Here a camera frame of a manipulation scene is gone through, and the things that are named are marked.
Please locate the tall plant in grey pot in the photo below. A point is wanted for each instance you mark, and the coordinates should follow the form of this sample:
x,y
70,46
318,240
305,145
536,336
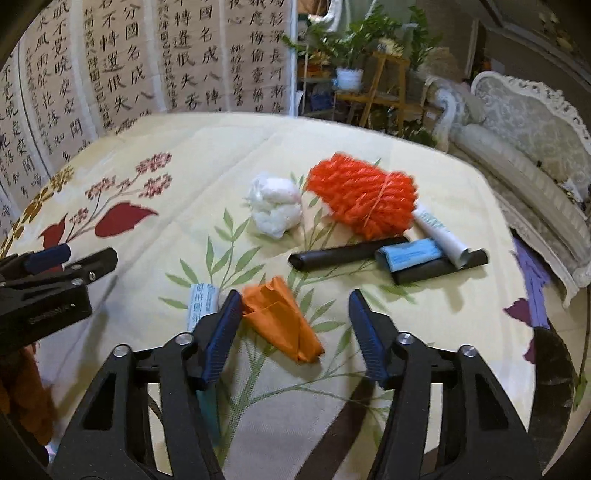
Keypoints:
x,y
422,41

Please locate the white paper roll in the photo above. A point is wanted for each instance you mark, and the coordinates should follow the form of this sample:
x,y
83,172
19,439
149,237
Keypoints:
x,y
438,230

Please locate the white carved sofa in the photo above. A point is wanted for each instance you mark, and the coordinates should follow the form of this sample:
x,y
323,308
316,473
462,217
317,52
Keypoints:
x,y
521,138

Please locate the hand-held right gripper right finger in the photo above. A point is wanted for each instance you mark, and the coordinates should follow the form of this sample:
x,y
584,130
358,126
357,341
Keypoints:
x,y
367,332

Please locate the plant in white pot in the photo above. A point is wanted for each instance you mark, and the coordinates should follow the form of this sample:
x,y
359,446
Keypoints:
x,y
349,79

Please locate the white tissue ball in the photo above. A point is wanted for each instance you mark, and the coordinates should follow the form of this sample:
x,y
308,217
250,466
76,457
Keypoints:
x,y
274,203

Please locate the red foam fruit net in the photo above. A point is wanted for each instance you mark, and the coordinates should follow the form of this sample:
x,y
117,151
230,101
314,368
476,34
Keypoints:
x,y
360,194

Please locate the floral bed sheet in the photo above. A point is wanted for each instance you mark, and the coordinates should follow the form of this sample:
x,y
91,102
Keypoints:
x,y
194,152

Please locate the person's left forearm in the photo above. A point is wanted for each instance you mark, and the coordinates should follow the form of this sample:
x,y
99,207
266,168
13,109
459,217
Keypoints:
x,y
23,397

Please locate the wooden plant stand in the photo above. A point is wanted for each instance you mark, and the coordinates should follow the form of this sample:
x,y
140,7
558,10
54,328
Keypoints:
x,y
383,83

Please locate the calligraphy paper screen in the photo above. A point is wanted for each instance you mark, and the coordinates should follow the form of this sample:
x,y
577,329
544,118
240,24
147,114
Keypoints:
x,y
115,69

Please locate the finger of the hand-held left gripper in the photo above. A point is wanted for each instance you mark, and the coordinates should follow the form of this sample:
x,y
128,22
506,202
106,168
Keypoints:
x,y
97,265
48,256

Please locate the trash bin with black bag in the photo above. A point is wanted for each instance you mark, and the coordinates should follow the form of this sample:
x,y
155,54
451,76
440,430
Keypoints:
x,y
551,369

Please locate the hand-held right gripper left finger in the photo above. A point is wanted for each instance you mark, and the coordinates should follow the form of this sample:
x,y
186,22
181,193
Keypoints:
x,y
221,332

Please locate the black tube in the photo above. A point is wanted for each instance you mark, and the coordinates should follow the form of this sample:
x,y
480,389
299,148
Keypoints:
x,y
429,272
341,254

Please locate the purple cloth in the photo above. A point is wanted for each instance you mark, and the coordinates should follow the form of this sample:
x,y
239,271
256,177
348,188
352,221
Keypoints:
x,y
531,277

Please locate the orange plastic bag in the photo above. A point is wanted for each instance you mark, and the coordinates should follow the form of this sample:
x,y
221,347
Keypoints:
x,y
281,318

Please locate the blue face mask pack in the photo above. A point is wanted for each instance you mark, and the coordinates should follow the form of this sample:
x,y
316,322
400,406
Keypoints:
x,y
411,254

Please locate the leafy floor plant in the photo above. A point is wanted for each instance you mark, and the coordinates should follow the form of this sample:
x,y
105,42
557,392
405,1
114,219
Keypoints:
x,y
418,137

